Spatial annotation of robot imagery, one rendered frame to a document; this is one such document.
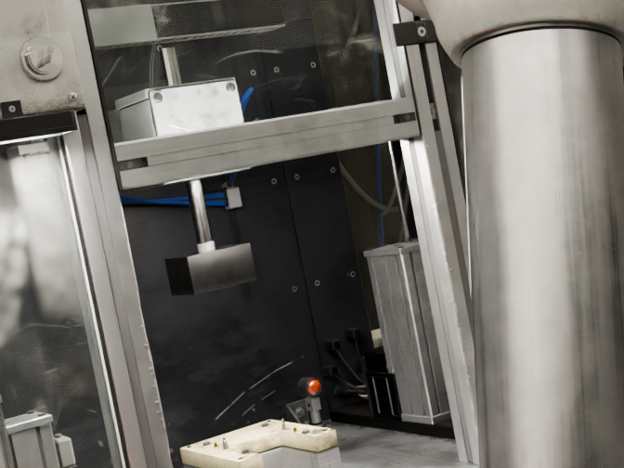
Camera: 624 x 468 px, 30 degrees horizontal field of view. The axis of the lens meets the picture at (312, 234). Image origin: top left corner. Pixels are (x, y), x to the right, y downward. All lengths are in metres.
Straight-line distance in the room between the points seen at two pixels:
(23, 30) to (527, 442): 0.63
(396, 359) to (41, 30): 0.69
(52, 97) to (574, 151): 0.55
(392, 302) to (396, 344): 0.06
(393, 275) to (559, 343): 0.84
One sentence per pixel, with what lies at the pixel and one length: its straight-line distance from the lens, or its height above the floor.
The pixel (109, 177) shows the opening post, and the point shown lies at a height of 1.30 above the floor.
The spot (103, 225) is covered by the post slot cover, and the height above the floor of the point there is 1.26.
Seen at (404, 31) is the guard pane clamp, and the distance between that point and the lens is 1.32.
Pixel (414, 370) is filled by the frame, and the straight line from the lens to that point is 1.52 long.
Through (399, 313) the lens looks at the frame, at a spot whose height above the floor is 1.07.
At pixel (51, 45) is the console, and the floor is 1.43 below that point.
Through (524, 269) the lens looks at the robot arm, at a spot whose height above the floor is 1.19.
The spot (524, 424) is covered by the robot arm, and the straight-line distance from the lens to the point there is 0.68.
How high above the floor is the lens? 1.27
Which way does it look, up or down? 3 degrees down
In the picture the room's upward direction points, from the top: 11 degrees counter-clockwise
